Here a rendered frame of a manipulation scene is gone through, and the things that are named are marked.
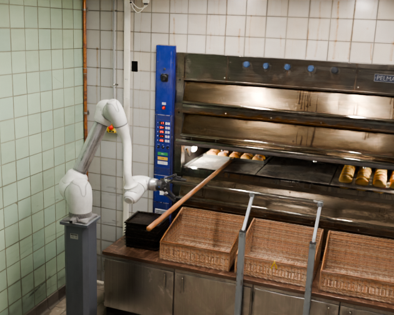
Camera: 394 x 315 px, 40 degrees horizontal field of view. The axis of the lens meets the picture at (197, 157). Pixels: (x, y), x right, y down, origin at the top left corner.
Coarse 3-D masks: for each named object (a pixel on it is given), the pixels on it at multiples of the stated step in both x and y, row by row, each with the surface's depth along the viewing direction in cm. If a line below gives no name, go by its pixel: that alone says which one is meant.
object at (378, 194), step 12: (192, 168) 439; (204, 168) 440; (252, 180) 423; (264, 180) 419; (276, 180) 416; (288, 180) 415; (336, 192) 402; (348, 192) 399; (360, 192) 396; (372, 192) 393; (384, 192) 393
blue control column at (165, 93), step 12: (156, 48) 424; (168, 48) 420; (168, 60) 422; (156, 72) 428; (168, 72) 425; (156, 84) 430; (168, 84) 427; (156, 96) 433; (168, 96) 429; (156, 108) 435; (168, 108) 431; (168, 120) 433; (156, 168) 446; (156, 192) 451; (156, 204) 454; (168, 204) 450
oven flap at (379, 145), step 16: (192, 128) 430; (208, 128) 426; (224, 128) 422; (240, 128) 418; (256, 128) 414; (272, 128) 410; (288, 128) 406; (304, 128) 402; (320, 128) 399; (336, 128) 395; (272, 144) 406; (288, 144) 403; (304, 144) 401; (320, 144) 397; (336, 144) 393; (352, 144) 390; (368, 144) 386; (384, 144) 383
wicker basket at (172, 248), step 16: (192, 208) 442; (176, 224) 436; (192, 224) 441; (208, 224) 438; (224, 224) 433; (240, 224) 429; (160, 240) 405; (176, 240) 439; (192, 240) 441; (208, 240) 437; (224, 240) 432; (160, 256) 408; (176, 256) 403; (192, 256) 413; (208, 256) 395; (224, 256) 390
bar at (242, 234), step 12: (168, 180) 406; (240, 192) 388; (252, 192) 384; (264, 192) 383; (240, 240) 371; (312, 240) 357; (240, 252) 373; (312, 252) 355; (240, 264) 375; (312, 264) 357; (240, 276) 377; (312, 276) 359; (240, 288) 379; (240, 300) 381; (240, 312) 386
